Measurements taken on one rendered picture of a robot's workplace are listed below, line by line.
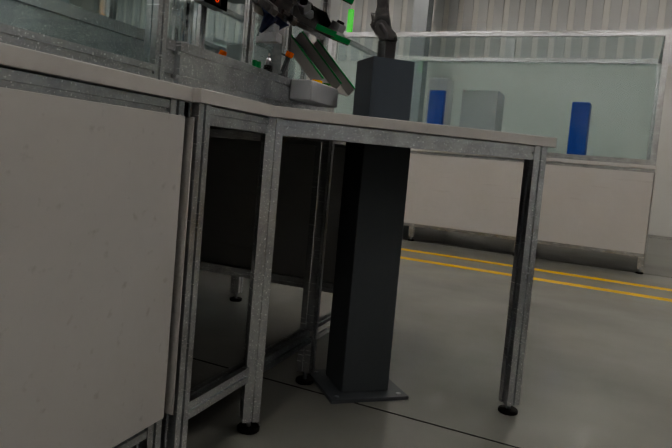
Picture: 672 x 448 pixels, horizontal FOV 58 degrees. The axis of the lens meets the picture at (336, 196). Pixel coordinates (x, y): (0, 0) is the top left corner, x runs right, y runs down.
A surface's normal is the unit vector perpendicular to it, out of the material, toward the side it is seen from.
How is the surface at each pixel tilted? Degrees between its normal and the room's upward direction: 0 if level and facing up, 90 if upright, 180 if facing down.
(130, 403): 90
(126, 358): 90
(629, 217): 90
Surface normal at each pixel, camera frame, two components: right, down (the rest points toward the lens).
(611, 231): -0.43, 0.02
